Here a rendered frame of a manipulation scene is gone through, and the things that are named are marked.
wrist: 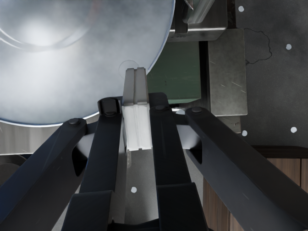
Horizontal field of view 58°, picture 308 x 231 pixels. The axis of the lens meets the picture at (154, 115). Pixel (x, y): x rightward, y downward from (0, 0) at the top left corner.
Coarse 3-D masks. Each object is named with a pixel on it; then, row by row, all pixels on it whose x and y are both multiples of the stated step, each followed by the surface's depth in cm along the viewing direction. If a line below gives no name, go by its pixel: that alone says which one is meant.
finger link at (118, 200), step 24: (120, 120) 14; (96, 144) 12; (120, 144) 12; (96, 168) 10; (120, 168) 11; (96, 192) 8; (120, 192) 11; (72, 216) 8; (96, 216) 8; (120, 216) 10
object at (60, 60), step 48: (0, 0) 29; (48, 0) 29; (96, 0) 30; (144, 0) 30; (0, 48) 30; (48, 48) 30; (96, 48) 30; (144, 48) 30; (0, 96) 30; (48, 96) 30; (96, 96) 30
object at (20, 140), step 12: (96, 120) 30; (0, 132) 30; (12, 132) 30; (24, 132) 30; (36, 132) 30; (48, 132) 30; (0, 144) 30; (12, 144) 30; (24, 144) 30; (36, 144) 30
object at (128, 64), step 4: (128, 60) 30; (132, 60) 30; (124, 64) 30; (128, 64) 30; (132, 64) 30; (136, 64) 30; (120, 68) 30; (124, 68) 30; (136, 68) 30; (120, 72) 30; (124, 72) 30; (124, 76) 30
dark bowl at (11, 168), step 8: (0, 160) 105; (8, 160) 105; (16, 160) 104; (24, 160) 102; (0, 168) 107; (8, 168) 107; (16, 168) 107; (0, 176) 107; (8, 176) 107; (0, 184) 106
